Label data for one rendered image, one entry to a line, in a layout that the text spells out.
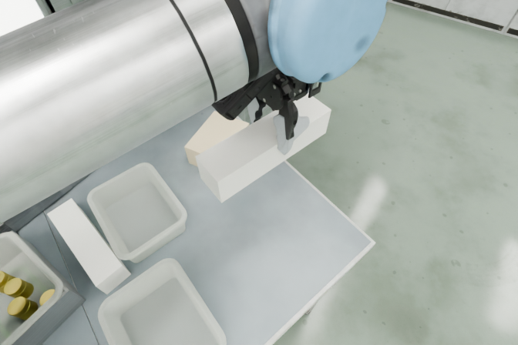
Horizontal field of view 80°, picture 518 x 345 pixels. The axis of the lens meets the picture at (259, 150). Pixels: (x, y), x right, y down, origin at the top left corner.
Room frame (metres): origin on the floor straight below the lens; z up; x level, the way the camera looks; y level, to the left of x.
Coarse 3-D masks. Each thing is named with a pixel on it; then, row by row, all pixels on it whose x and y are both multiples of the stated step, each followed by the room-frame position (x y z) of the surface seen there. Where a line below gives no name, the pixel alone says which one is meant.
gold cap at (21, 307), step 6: (12, 300) 0.16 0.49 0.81; (18, 300) 0.16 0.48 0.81; (24, 300) 0.16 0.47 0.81; (30, 300) 0.16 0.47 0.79; (12, 306) 0.15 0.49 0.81; (18, 306) 0.15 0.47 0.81; (24, 306) 0.15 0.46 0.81; (30, 306) 0.15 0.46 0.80; (36, 306) 0.15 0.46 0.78; (12, 312) 0.14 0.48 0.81; (18, 312) 0.14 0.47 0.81; (24, 312) 0.14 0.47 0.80; (30, 312) 0.14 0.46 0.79; (24, 318) 0.13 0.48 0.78
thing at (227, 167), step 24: (312, 96) 0.43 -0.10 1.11; (264, 120) 0.37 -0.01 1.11; (312, 120) 0.37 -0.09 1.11; (216, 144) 0.32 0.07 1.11; (240, 144) 0.32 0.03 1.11; (264, 144) 0.32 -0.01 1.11; (216, 168) 0.27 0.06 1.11; (240, 168) 0.27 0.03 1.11; (264, 168) 0.30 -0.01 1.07; (216, 192) 0.26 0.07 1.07
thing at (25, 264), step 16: (0, 240) 0.27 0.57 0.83; (16, 240) 0.27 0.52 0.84; (0, 256) 0.25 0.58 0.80; (16, 256) 0.26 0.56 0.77; (32, 256) 0.24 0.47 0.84; (16, 272) 0.23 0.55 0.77; (32, 272) 0.23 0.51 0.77; (48, 272) 0.20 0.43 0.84; (48, 288) 0.19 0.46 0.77; (0, 304) 0.16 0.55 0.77; (48, 304) 0.14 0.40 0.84; (0, 320) 0.13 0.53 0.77; (16, 320) 0.13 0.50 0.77; (32, 320) 0.12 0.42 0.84; (0, 336) 0.10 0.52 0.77; (16, 336) 0.09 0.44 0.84
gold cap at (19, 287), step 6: (12, 282) 0.19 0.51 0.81; (18, 282) 0.19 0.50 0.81; (24, 282) 0.20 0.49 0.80; (6, 288) 0.18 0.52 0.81; (12, 288) 0.18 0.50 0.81; (18, 288) 0.18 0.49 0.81; (24, 288) 0.18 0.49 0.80; (30, 288) 0.19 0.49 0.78; (6, 294) 0.17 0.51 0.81; (12, 294) 0.17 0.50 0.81; (18, 294) 0.17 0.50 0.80; (24, 294) 0.18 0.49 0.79; (30, 294) 0.18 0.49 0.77
